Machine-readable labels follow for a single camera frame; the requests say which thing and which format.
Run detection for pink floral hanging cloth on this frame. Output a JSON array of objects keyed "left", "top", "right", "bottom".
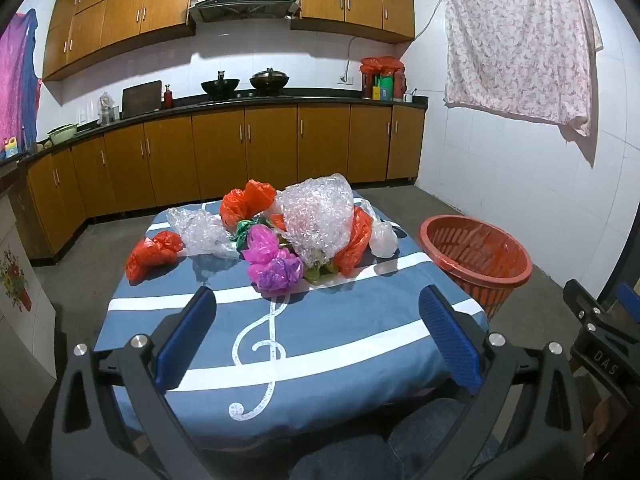
[{"left": 439, "top": 0, "right": 606, "bottom": 138}]

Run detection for white power cable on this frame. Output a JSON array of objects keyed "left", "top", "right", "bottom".
[{"left": 344, "top": 35, "right": 362, "bottom": 79}]

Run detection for black wok with handle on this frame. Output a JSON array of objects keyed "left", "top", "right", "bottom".
[{"left": 200, "top": 70, "right": 241, "bottom": 101}]

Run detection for purple plastic bag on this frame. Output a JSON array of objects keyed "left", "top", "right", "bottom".
[{"left": 247, "top": 250, "right": 305, "bottom": 294}]

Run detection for wooden upper kitchen cabinets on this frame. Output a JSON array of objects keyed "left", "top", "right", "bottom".
[{"left": 42, "top": 0, "right": 416, "bottom": 82}]

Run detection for magenta plastic bag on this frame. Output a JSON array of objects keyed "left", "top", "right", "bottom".
[{"left": 242, "top": 225, "right": 281, "bottom": 265}]

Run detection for red plastic basket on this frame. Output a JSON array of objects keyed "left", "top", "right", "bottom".
[{"left": 419, "top": 215, "right": 534, "bottom": 317}]

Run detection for wooden lower kitchen cabinets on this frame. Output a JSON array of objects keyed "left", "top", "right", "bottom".
[{"left": 20, "top": 102, "right": 426, "bottom": 262}]

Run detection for flower picture board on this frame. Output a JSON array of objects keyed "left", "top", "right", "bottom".
[{"left": 0, "top": 184, "right": 57, "bottom": 382}]

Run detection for purple hanging cloth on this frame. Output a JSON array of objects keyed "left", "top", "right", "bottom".
[{"left": 0, "top": 9, "right": 42, "bottom": 150}]

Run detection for black kitchen countertop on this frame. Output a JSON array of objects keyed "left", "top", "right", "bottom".
[{"left": 0, "top": 93, "right": 430, "bottom": 167}]

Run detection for clear plastic bag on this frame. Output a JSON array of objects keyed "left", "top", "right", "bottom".
[{"left": 166, "top": 207, "right": 240, "bottom": 260}]

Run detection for red bag covered containers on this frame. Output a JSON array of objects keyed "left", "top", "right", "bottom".
[{"left": 360, "top": 56, "right": 407, "bottom": 101}]

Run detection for dark cutting board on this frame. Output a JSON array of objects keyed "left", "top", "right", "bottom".
[{"left": 121, "top": 80, "right": 163, "bottom": 117}]

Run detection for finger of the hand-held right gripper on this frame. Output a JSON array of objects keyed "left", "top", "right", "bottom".
[
  {"left": 616, "top": 281, "right": 640, "bottom": 317},
  {"left": 563, "top": 279, "right": 610, "bottom": 335}
]

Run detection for green basin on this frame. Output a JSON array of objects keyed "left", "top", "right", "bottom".
[{"left": 47, "top": 123, "right": 80, "bottom": 146}]

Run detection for blue music-note tablecloth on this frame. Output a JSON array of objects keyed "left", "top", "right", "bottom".
[{"left": 95, "top": 190, "right": 491, "bottom": 450}]

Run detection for orange-red plastic bag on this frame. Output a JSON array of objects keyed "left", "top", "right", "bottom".
[
  {"left": 220, "top": 179, "right": 277, "bottom": 227},
  {"left": 126, "top": 230, "right": 186, "bottom": 282},
  {"left": 333, "top": 206, "right": 374, "bottom": 277}
]

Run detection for clear bubble wrap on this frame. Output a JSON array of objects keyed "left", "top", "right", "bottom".
[{"left": 275, "top": 173, "right": 357, "bottom": 267}]

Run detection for white plastic bag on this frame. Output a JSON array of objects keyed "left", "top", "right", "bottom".
[{"left": 369, "top": 220, "right": 399, "bottom": 259}]

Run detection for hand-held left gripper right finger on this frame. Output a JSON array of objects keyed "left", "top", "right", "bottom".
[{"left": 419, "top": 284, "right": 587, "bottom": 480}]

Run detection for dark green plastic bag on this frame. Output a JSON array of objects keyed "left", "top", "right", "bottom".
[{"left": 235, "top": 218, "right": 273, "bottom": 252}]

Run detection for glass jar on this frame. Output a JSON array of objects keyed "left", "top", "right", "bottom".
[{"left": 98, "top": 92, "right": 117, "bottom": 126}]

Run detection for black wok with lid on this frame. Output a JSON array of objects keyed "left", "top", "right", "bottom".
[{"left": 249, "top": 67, "right": 290, "bottom": 96}]

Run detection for yellow-green plastic bag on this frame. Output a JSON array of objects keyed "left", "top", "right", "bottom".
[{"left": 304, "top": 259, "right": 342, "bottom": 283}]

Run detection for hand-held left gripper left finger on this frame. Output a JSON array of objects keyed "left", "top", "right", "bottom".
[{"left": 52, "top": 285, "right": 217, "bottom": 480}]

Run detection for person's legs in jeans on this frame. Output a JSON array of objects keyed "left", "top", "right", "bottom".
[{"left": 290, "top": 397, "right": 502, "bottom": 480}]

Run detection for wooden kitchen cabinets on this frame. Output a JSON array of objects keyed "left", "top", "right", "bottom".
[
  {"left": 42, "top": 0, "right": 416, "bottom": 82},
  {"left": 20, "top": 102, "right": 426, "bottom": 262}
]

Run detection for person's right hand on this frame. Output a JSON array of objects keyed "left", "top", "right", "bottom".
[{"left": 584, "top": 400, "right": 626, "bottom": 467}]

